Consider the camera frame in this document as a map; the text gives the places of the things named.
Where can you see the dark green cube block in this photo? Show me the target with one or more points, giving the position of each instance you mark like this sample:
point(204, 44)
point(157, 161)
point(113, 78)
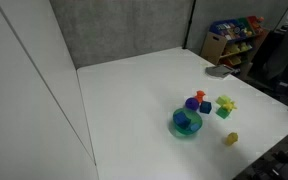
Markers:
point(223, 113)

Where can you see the black office chair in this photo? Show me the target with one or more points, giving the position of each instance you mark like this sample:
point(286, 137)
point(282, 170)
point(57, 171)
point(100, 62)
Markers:
point(270, 68)

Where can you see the wooden toy storage shelf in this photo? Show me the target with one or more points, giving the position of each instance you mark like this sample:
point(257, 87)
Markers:
point(234, 41)

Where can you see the light green cube block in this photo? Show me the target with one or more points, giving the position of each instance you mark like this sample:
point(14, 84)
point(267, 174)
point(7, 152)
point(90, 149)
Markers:
point(223, 99)

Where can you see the green translucent bowl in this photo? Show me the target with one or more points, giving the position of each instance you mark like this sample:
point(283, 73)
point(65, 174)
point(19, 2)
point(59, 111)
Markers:
point(192, 115)

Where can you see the grey folded cloth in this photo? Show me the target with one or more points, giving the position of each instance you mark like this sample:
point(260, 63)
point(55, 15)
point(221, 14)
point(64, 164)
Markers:
point(219, 71)

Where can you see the dark blue cube block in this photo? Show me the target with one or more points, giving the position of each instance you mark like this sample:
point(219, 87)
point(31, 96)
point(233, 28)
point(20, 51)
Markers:
point(205, 107)

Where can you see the square blue block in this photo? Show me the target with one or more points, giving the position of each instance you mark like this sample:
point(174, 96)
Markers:
point(182, 120)

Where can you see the purple round gear block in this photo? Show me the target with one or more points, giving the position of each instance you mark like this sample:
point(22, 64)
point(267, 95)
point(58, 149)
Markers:
point(192, 103)

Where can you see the yellow spiky toy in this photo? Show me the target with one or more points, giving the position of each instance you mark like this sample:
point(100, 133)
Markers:
point(229, 106)

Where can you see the light blue toy figure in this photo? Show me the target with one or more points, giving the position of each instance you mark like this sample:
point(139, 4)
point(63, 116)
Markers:
point(195, 127)

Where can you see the yellow toy figure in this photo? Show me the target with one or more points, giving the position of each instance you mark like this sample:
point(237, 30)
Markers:
point(231, 139)

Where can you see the orange toy block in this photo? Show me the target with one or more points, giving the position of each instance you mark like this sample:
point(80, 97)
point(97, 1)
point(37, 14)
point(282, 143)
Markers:
point(199, 96)

